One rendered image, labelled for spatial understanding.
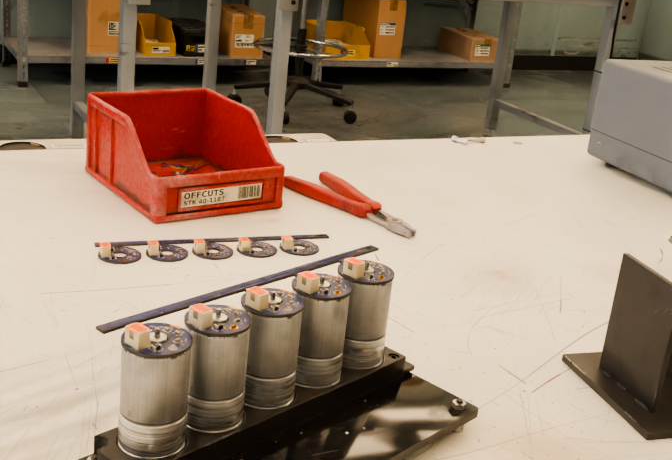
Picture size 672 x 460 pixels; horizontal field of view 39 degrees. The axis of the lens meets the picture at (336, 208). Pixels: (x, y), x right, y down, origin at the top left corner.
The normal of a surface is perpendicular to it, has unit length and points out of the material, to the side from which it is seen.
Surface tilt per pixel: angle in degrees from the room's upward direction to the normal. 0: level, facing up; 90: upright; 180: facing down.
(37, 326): 0
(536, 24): 90
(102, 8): 90
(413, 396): 0
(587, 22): 90
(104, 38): 89
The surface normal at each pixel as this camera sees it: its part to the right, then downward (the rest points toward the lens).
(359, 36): -0.88, 0.03
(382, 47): 0.52, 0.33
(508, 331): 0.11, -0.94
